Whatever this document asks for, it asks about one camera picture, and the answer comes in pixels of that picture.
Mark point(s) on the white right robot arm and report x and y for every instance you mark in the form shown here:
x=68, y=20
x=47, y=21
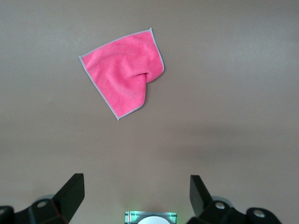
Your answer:
x=153, y=221

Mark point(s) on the pink and grey microfibre towel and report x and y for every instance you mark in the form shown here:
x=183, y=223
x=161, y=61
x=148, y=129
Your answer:
x=123, y=74

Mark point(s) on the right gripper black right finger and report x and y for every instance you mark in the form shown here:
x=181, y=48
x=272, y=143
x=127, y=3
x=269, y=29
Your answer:
x=201, y=200

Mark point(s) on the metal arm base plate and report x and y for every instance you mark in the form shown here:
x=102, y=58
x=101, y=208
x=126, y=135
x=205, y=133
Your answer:
x=130, y=218

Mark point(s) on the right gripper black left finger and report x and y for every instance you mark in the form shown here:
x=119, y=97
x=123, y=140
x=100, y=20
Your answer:
x=67, y=200

